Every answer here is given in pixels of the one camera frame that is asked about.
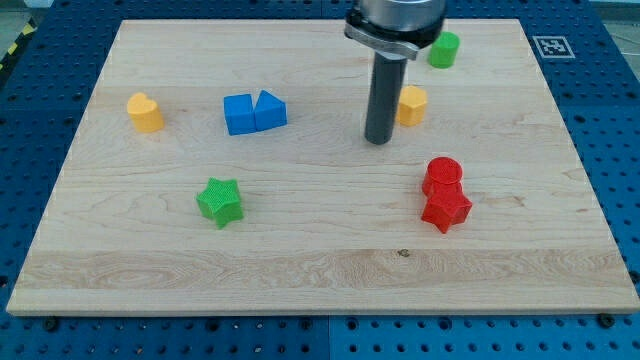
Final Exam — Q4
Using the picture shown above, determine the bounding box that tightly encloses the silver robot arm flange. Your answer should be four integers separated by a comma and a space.
344, 0, 447, 60

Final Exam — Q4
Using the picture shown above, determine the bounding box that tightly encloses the blue cube block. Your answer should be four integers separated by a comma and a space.
223, 94, 257, 136

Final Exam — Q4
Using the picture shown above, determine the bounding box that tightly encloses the blue triangle block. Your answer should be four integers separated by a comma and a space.
254, 90, 287, 131

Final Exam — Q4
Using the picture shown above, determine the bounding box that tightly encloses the wooden board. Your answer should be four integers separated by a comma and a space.
7, 19, 639, 317

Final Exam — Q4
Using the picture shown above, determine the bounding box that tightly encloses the green star block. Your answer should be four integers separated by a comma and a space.
195, 178, 244, 229

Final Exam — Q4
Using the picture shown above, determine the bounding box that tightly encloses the yellow hexagon block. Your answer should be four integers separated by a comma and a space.
396, 85, 428, 126

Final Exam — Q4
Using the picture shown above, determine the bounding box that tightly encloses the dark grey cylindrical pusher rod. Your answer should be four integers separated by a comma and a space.
364, 52, 407, 145

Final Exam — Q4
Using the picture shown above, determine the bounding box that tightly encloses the red cylinder block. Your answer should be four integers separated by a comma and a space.
422, 157, 463, 197

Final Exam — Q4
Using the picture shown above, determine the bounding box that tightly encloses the red star block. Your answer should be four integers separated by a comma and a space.
421, 189, 473, 234

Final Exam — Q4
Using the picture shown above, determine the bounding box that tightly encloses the green cylinder block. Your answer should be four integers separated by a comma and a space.
427, 31, 460, 69

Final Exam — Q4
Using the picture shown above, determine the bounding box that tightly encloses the yellow heart block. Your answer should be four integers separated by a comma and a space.
126, 92, 164, 133

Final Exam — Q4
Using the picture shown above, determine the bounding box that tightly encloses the white fiducial marker tag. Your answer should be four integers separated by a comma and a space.
533, 35, 575, 59

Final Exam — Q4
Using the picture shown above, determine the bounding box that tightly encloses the black bolt front left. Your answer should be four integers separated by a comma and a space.
42, 316, 59, 332

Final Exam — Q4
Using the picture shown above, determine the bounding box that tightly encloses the black bolt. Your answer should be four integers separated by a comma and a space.
597, 313, 616, 329
42, 316, 59, 332

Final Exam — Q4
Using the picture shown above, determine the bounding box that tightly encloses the black bolt front right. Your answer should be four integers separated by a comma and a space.
597, 313, 616, 329

